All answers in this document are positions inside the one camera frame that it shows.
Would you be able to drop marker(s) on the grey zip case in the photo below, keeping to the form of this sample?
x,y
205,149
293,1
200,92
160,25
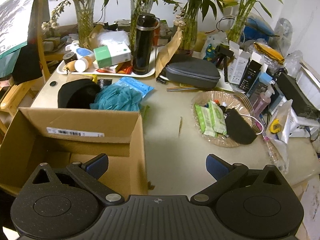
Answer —
x,y
192,71

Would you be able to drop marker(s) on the blue plastic packet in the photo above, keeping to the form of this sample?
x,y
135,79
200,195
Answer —
x,y
136,85

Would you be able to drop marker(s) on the white product box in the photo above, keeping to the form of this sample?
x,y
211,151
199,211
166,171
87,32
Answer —
x,y
237,66

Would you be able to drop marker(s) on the brown cardboard box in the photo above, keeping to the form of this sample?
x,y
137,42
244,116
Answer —
x,y
61,136

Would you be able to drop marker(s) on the teal mesh bath sponge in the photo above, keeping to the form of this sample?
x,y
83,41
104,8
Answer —
x,y
117,98

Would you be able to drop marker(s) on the silver foil board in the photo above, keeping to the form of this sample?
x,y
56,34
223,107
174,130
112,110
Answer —
x,y
15,19

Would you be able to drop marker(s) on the green white tissue box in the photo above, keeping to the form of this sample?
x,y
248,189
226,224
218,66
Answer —
x,y
112,54

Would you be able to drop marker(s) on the white lid jar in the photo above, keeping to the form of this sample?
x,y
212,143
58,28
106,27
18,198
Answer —
x,y
83,64

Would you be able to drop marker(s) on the black knit hat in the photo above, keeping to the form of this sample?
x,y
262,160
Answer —
x,y
77,94

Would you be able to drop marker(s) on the wooden chair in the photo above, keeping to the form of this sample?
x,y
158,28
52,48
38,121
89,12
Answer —
x,y
22,69

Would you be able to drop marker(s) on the green wet wipes pack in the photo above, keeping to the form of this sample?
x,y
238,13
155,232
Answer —
x,y
211,119

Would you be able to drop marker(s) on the black product box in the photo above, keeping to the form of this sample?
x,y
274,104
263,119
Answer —
x,y
249,76

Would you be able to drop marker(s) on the black round table cap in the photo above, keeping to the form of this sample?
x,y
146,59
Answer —
x,y
53,83

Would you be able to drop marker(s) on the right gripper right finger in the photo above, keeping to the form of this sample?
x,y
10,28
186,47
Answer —
x,y
226,176

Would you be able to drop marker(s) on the woven wicker basket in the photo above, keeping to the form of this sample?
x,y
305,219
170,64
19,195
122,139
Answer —
x,y
227,100

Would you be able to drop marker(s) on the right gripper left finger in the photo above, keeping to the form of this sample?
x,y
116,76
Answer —
x,y
86,175

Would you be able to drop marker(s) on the yellow tape measure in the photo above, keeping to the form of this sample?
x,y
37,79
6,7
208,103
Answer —
x,y
275,126

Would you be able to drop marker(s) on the white blue tube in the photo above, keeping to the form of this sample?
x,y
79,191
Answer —
x,y
79,51

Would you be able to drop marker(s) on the pink spray bottle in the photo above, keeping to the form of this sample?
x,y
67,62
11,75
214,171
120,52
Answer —
x,y
262,100

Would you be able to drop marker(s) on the black pouch in basket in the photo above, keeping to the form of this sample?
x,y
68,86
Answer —
x,y
238,128

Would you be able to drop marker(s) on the tan pouch with carabiner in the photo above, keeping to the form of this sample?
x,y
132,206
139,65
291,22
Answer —
x,y
69,67

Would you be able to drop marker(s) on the black thermos bottle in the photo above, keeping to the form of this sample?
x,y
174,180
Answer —
x,y
145,29

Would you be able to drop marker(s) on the brown paper bag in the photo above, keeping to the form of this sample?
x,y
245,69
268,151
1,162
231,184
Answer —
x,y
167,52

